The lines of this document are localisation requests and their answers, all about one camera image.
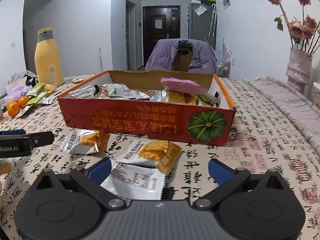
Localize white snack packet back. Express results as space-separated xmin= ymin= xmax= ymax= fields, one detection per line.
xmin=100 ymin=162 xmax=165 ymax=200

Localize green yellow snack packet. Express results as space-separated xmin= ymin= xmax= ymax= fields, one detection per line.
xmin=197 ymin=92 xmax=221 ymax=107

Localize large silver yellow snack bag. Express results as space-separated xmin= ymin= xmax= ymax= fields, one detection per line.
xmin=99 ymin=83 xmax=131 ymax=99

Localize orange cracker snack packet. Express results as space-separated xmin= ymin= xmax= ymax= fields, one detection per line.
xmin=150 ymin=89 xmax=196 ymax=105

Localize pink snack packet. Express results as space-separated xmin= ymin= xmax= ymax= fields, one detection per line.
xmin=161 ymin=77 xmax=208 ymax=95

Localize white pink small packet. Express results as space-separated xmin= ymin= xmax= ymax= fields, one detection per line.
xmin=15 ymin=105 xmax=33 ymax=118

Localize orange mandarin front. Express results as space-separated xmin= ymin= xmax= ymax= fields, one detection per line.
xmin=7 ymin=101 xmax=20 ymax=118

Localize orange mandarin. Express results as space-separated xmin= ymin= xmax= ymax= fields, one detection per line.
xmin=7 ymin=101 xmax=20 ymax=118
xmin=17 ymin=95 xmax=30 ymax=109

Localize orange mandarin back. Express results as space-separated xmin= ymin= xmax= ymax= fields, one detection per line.
xmin=17 ymin=95 xmax=30 ymax=109

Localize cracker packet on table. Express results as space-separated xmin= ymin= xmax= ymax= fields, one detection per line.
xmin=60 ymin=129 xmax=110 ymax=155

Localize green snack bar packet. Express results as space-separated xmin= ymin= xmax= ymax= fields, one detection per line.
xmin=26 ymin=83 xmax=46 ymax=98

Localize patterned table cloth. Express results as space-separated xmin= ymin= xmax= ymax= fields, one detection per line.
xmin=1 ymin=79 xmax=319 ymax=239

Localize orange cardboard box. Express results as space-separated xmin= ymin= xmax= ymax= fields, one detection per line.
xmin=58 ymin=70 xmax=236 ymax=146

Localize silver snack packet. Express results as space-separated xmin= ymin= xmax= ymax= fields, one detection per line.
xmin=117 ymin=140 xmax=182 ymax=175

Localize yellow thermos bottle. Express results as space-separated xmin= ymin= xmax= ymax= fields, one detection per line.
xmin=34 ymin=27 xmax=64 ymax=86

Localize small snack near bottle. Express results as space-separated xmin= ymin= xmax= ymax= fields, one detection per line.
xmin=72 ymin=78 xmax=85 ymax=83

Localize pink folded runner cloth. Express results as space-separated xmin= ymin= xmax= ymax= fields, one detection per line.
xmin=249 ymin=76 xmax=320 ymax=153

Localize pink ceramic vase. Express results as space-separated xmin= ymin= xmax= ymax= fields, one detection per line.
xmin=286 ymin=48 xmax=312 ymax=94

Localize wooden chair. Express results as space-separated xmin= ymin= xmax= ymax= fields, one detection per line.
xmin=173 ymin=47 xmax=193 ymax=72

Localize purple jacket on chair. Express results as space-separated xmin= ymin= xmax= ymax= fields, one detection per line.
xmin=145 ymin=38 xmax=219 ymax=74

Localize grey refrigerator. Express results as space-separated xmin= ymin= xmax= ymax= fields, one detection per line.
xmin=188 ymin=0 xmax=217 ymax=49

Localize dried pink roses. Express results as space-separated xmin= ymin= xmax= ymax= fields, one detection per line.
xmin=263 ymin=0 xmax=320 ymax=53

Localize dark entrance door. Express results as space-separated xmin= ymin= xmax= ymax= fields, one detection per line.
xmin=143 ymin=5 xmax=181 ymax=67

